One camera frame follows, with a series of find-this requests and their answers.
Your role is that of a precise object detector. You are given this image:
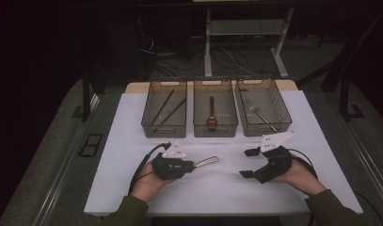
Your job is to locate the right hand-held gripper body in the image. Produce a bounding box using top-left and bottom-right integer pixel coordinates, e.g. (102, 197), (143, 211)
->
(257, 131), (296, 185)

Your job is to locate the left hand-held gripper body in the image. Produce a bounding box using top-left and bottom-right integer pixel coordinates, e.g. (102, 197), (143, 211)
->
(151, 140), (186, 182)

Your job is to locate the silver metal knife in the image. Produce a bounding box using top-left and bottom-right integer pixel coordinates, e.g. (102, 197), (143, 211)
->
(193, 155), (219, 169)

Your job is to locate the smoky clear plastic bin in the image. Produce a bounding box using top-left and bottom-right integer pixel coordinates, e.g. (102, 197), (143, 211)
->
(141, 78), (188, 139)
(234, 76), (293, 137)
(192, 78), (239, 138)

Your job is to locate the silver metal fork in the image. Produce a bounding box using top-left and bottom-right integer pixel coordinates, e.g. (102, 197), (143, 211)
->
(245, 100), (279, 133)

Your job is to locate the brown wooden spoon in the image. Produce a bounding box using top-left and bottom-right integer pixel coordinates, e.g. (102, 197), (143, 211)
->
(206, 95), (219, 131)

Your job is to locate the black chopstick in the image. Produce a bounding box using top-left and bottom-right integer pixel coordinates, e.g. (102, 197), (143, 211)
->
(152, 97), (187, 132)
(150, 89), (175, 126)

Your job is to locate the person's left hand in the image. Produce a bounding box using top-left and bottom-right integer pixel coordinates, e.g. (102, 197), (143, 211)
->
(131, 161), (178, 203)

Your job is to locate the person's right hand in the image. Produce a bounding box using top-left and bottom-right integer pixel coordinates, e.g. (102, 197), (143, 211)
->
(272, 158), (327, 197)

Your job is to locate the white table cover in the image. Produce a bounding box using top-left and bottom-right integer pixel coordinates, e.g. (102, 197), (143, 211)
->
(84, 89), (364, 216)

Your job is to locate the black metal stand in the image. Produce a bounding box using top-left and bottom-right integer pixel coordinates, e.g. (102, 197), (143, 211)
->
(339, 74), (366, 121)

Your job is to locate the white metal stand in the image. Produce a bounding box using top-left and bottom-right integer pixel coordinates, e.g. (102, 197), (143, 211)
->
(203, 8), (295, 79)

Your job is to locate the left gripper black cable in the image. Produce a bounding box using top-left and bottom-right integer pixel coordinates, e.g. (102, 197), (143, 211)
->
(127, 142), (171, 196)

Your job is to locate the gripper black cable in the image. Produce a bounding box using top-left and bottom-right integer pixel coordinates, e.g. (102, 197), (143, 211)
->
(127, 142), (171, 196)
(287, 149), (319, 180)

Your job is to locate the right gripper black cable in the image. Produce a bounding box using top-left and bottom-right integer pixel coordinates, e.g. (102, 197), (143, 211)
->
(287, 149), (319, 180)

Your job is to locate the white floor cable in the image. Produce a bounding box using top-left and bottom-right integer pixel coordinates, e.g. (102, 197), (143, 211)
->
(220, 46), (259, 76)

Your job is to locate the metal floor rail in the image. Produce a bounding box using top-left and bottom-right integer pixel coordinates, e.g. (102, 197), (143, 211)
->
(339, 116), (383, 205)
(32, 93), (101, 226)

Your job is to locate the black floor cable bundle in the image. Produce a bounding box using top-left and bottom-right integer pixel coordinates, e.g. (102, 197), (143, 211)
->
(138, 31), (206, 78)

